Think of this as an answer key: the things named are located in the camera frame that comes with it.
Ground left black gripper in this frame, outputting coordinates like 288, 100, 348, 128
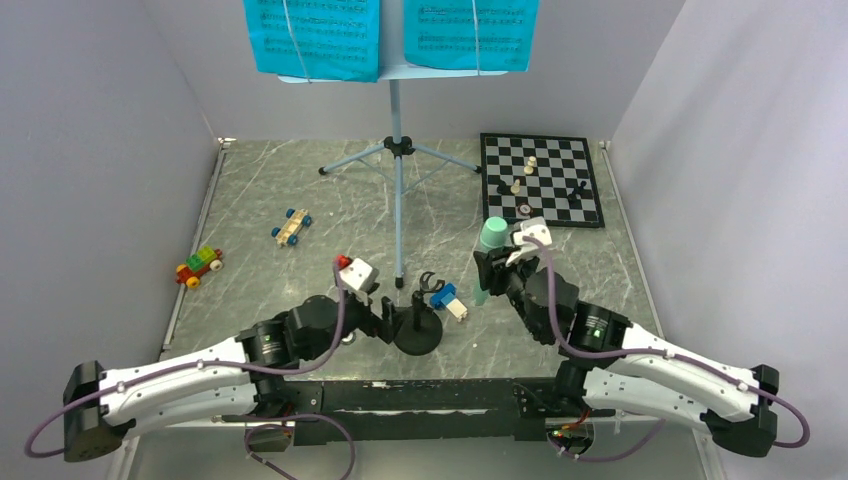
305, 282, 412, 361

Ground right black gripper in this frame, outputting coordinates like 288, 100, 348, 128
474, 243, 549, 341

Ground black microphone stand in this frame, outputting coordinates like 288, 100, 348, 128
393, 271, 445, 356

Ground green toy microphone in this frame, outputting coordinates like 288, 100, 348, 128
472, 216, 510, 307

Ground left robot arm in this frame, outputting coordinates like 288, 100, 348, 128
61, 294, 400, 463

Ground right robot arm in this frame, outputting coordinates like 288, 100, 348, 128
473, 247, 779, 458

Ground blue white toy brick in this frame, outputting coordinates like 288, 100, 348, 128
429, 283, 468, 322

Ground black chess piece lying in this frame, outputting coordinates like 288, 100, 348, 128
496, 182, 512, 195

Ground black white chessboard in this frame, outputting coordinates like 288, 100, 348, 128
480, 133, 605, 229

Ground cream chess piece standing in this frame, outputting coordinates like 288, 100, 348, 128
523, 156, 537, 176

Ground beige toy cart blue wheels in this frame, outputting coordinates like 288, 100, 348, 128
271, 208, 313, 247

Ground colourful brick toy car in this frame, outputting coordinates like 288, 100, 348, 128
175, 246, 223, 289

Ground right blue sheet music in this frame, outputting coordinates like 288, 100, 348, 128
403, 0, 540, 74

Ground blue sheet music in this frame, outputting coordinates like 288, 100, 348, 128
243, 0, 381, 83
403, 0, 540, 74

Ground light blue music stand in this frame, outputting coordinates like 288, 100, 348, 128
319, 1, 482, 289

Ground left blue sheet music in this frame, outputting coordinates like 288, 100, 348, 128
243, 0, 381, 83

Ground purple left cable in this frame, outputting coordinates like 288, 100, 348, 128
24, 261, 359, 480

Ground purple cable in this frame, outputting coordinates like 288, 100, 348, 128
523, 235, 812, 464
24, 261, 359, 480

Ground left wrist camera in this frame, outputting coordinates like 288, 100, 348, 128
335, 254, 379, 304

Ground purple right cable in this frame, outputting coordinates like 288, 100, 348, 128
523, 235, 812, 464

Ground black base frame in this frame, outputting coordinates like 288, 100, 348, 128
218, 377, 598, 445

